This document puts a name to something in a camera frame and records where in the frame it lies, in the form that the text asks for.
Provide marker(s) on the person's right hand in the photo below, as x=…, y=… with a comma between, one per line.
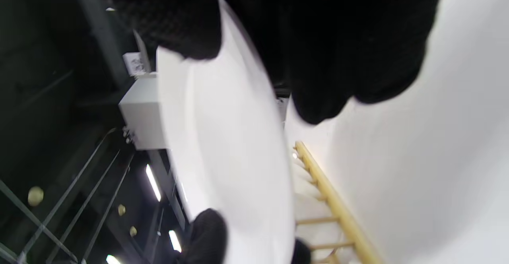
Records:
x=338, y=37

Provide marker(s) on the round white plate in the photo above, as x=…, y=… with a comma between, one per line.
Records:
x=306, y=188
x=222, y=136

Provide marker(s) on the wooden dish rack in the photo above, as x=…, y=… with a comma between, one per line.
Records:
x=341, y=209

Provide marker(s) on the ceiling light strip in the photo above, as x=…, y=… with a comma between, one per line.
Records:
x=175, y=241
x=153, y=182
x=113, y=260

